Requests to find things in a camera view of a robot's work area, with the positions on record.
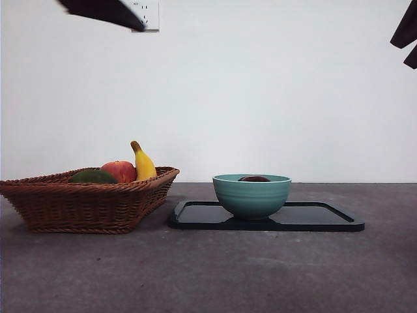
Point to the white wall socket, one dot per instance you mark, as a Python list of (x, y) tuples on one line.
[(153, 13)]

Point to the black rectangular tray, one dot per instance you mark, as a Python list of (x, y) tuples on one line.
[(195, 216)]

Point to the red apple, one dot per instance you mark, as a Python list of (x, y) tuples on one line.
[(122, 171)]

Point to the dark purple plum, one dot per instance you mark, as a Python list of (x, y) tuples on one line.
[(254, 178)]

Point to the yellow banana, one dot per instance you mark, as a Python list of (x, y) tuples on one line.
[(145, 166)]

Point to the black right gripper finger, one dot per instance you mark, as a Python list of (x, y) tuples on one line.
[(413, 58), (407, 29)]

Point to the green mango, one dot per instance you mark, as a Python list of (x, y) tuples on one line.
[(92, 177)]

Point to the teal ribbed bowl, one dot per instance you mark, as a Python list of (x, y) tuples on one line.
[(252, 199)]

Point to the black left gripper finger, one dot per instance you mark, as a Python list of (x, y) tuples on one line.
[(104, 11)]

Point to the brown wicker basket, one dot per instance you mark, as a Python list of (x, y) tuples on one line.
[(81, 208)]

